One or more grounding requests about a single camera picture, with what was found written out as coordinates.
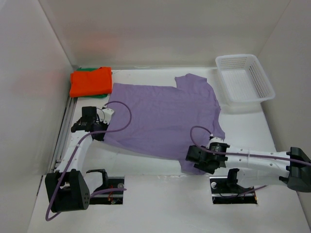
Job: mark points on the green t shirt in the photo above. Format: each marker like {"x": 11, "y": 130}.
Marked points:
{"x": 101, "y": 96}

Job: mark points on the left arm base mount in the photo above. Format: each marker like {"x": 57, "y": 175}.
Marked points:
{"x": 109, "y": 198}

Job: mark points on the orange t shirt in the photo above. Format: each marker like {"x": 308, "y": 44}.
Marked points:
{"x": 91, "y": 83}

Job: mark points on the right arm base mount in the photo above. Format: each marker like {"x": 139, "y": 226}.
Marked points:
{"x": 225, "y": 190}

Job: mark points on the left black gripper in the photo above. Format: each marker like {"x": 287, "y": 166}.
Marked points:
{"x": 100, "y": 137}

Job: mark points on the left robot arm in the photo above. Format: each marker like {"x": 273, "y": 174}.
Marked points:
{"x": 67, "y": 188}

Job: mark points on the lavender t shirt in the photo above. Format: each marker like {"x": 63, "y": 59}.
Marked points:
{"x": 161, "y": 121}

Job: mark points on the white plastic laundry basket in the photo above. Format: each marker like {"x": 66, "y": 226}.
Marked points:
{"x": 243, "y": 79}

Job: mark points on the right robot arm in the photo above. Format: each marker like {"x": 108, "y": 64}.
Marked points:
{"x": 248, "y": 168}

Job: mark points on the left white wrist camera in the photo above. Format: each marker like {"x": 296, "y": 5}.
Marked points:
{"x": 106, "y": 115}

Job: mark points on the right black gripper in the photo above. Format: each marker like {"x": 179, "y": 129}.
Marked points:
{"x": 205, "y": 168}

